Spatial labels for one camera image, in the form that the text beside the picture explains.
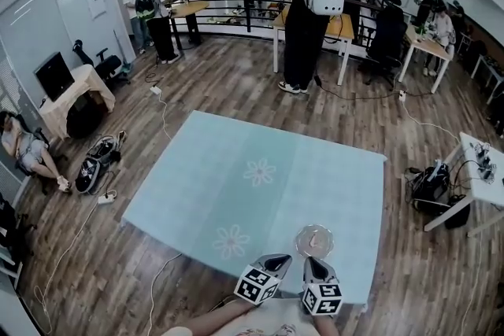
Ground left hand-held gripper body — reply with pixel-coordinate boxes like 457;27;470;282
234;253;293;306

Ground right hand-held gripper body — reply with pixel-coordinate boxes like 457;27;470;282
302;256;344;317

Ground clear glass plate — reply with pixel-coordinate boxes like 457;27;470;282
295;223;335;259

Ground person's left forearm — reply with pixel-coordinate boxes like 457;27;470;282
159;298;257;336

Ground person's right forearm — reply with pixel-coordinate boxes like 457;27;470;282
313;312;342;336

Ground person's light patterned shirt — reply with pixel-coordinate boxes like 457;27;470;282
220;298;320;336

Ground light blue flowered tablecloth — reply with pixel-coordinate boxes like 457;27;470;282
120;109;387;306

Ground small black bag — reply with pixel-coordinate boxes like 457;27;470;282
444;194;472;230

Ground black floor bag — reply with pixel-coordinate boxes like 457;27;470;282
86;134;128;166
74;157;106;194

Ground small black office chair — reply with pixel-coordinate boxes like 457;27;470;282
72;39;132;90

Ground table with cream cloth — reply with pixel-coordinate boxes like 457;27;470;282
39;65;117;141

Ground wooden table with white legs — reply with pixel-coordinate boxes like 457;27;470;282
397;24;454;94
271;3;355;87

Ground large black office chair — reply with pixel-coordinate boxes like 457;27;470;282
364;6;409;87

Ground wooden high table black leg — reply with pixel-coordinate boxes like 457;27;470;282
169;0;210;51

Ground black monitor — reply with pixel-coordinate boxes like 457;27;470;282
34;51;76;102

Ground black and green backpack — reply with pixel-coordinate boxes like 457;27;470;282
134;0;161;19

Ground black backpack with cables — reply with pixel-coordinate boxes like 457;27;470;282
405;160;452;216

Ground long white floor cable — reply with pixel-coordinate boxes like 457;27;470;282
33;200;102;334

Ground devices with cables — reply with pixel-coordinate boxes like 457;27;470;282
472;142;498;185

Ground white wall paper sheet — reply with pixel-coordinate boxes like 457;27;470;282
86;0;108;20

